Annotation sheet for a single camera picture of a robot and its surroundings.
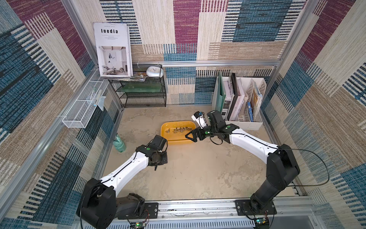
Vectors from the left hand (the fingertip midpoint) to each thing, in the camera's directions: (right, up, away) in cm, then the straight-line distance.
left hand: (163, 159), depth 85 cm
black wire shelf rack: (-11, +40, +7) cm, 42 cm away
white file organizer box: (+48, +35, +8) cm, 60 cm away
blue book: (+55, +28, +10) cm, 63 cm away
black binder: (+43, +42, +4) cm, 61 cm away
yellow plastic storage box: (+5, +14, +19) cm, 24 cm away
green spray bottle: (-28, +8, +5) cm, 30 cm away
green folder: (+34, +38, 0) cm, 51 cm away
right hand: (+15, +16, -2) cm, 22 cm away
